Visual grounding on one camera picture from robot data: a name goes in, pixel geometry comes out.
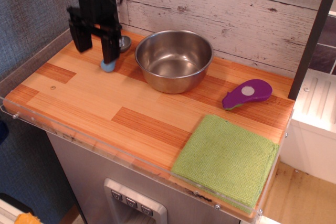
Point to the silver toy fridge cabinet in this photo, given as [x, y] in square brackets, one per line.
[87, 170]

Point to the white toy sink unit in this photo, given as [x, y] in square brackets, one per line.
[310, 144]

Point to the blue grey toy scooper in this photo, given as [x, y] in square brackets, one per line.
[125, 45]

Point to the stainless steel pot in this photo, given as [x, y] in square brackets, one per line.
[174, 61]

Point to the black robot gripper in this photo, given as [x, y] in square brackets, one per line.
[98, 17]

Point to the purple toy eggplant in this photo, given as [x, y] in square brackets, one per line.
[254, 90]

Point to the silver dispenser panel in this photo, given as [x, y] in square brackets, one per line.
[129, 206]

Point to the dark right post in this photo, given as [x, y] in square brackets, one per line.
[314, 36]

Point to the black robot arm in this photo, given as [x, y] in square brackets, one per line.
[99, 18]

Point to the orange black object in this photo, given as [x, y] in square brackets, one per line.
[26, 218]

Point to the clear acrylic guard rail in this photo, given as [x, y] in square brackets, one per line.
[149, 133]

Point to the green cloth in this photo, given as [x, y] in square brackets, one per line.
[230, 161]

